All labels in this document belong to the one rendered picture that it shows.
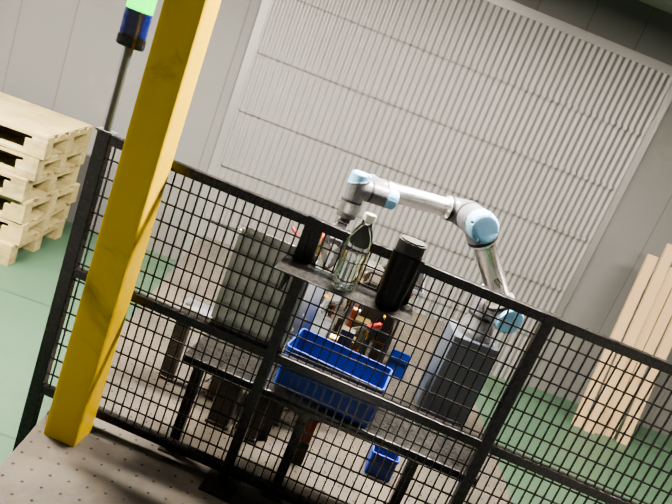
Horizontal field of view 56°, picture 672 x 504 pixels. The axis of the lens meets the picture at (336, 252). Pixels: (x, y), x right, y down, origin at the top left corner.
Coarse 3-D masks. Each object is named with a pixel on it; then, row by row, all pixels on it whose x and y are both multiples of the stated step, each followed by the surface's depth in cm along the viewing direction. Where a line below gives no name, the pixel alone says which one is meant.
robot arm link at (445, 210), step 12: (372, 180) 230; (384, 180) 235; (408, 192) 236; (420, 192) 238; (408, 204) 238; (420, 204) 238; (432, 204) 239; (444, 204) 241; (456, 204) 241; (444, 216) 243
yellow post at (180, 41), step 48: (192, 0) 145; (192, 48) 148; (144, 96) 152; (144, 144) 155; (144, 192) 157; (144, 240) 167; (96, 288) 166; (96, 336) 169; (96, 384) 175; (48, 432) 178
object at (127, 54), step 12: (120, 36) 158; (132, 36) 158; (132, 48) 159; (144, 48) 162; (120, 72) 163; (120, 84) 164; (120, 96) 165; (108, 108) 166; (108, 120) 166; (108, 132) 166
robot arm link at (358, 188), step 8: (352, 176) 218; (360, 176) 216; (368, 176) 218; (352, 184) 217; (360, 184) 217; (368, 184) 219; (344, 192) 220; (352, 192) 218; (360, 192) 218; (368, 192) 218; (344, 200) 219; (352, 200) 218; (360, 200) 219
